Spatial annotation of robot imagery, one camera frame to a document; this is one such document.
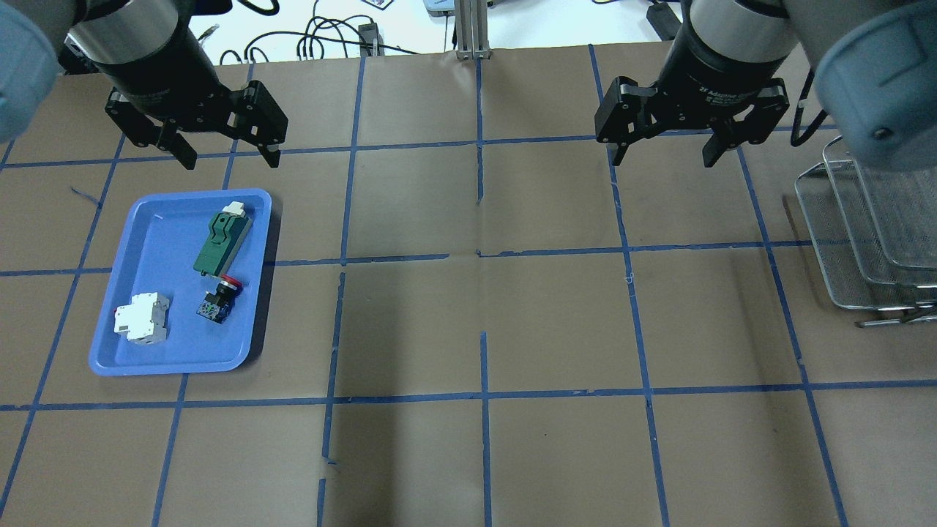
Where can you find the white circuit breaker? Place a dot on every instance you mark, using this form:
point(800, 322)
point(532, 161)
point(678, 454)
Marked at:
point(144, 320)

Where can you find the metal wire mesh shelf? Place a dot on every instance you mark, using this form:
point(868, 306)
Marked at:
point(873, 233)

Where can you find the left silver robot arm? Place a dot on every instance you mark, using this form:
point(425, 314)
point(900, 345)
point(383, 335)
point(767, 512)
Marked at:
point(34, 33)

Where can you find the aluminium frame post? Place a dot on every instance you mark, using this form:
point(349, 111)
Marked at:
point(471, 29)

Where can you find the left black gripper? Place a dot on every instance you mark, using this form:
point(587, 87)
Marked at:
point(157, 73)

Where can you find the green terminal block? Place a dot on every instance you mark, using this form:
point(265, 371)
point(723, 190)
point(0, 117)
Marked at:
point(226, 232)

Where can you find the black power adapter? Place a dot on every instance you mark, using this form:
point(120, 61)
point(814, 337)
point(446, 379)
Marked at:
point(371, 41)

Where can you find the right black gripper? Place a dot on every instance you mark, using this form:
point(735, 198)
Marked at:
point(721, 77)

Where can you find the red emergency stop button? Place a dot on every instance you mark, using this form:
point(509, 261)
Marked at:
point(217, 304)

